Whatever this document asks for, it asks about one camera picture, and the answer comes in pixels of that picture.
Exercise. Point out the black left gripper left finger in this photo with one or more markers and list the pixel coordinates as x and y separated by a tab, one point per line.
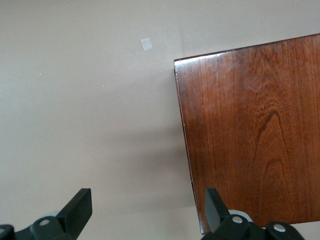
75	212

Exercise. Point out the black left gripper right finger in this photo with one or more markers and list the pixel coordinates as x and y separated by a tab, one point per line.
217	215

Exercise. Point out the dark brown wooden cabinet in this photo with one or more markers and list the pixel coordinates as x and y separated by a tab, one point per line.
250	125

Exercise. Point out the small clear tape piece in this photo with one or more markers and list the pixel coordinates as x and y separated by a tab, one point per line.
146	44

